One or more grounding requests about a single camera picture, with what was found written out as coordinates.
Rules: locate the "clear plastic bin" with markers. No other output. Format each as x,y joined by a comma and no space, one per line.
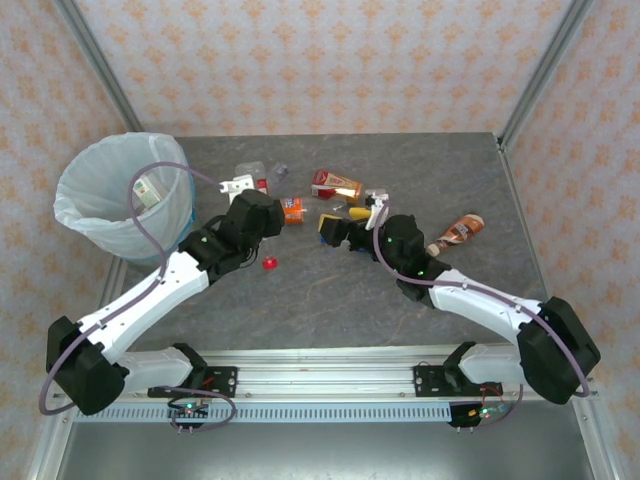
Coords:
170,245

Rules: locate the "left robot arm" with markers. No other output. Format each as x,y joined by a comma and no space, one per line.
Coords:
140,300

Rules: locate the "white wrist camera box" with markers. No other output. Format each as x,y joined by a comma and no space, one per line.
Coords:
237,185
376,210

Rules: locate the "clear bottle white label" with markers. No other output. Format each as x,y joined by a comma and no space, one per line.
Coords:
147,195

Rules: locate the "tea bottle red white label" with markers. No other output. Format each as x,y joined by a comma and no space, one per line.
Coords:
330,185

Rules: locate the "aluminium frame post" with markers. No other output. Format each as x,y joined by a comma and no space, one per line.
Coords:
545,70
100,70

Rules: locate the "aluminium frame profile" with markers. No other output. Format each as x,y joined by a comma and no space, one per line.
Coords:
50,445
595,445

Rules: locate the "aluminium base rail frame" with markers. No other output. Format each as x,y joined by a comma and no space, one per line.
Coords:
325,372

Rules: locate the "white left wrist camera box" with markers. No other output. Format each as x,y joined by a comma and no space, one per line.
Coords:
237,185

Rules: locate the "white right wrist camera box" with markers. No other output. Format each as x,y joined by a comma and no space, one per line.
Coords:
376,210

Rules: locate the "aluminium table side rail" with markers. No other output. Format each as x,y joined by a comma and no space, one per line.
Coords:
522,210
114,282

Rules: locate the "small circuit board with LED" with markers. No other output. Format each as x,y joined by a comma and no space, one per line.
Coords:
487,412
189,407

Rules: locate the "white bag-lined trash bin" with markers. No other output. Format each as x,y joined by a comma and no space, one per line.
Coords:
100,190

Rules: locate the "red bottle cap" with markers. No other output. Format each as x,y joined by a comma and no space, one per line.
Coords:
270,263

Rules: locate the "brown bottle grey cap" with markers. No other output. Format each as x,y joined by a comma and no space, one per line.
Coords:
462,230

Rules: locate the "clear bottle red label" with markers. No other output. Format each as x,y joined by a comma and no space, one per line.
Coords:
261,183

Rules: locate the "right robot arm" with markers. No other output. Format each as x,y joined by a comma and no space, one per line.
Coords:
480,305

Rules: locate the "clear bottle orange label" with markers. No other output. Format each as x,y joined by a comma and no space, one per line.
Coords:
292,210

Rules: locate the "grey metal sheet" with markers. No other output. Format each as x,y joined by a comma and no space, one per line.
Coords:
325,450

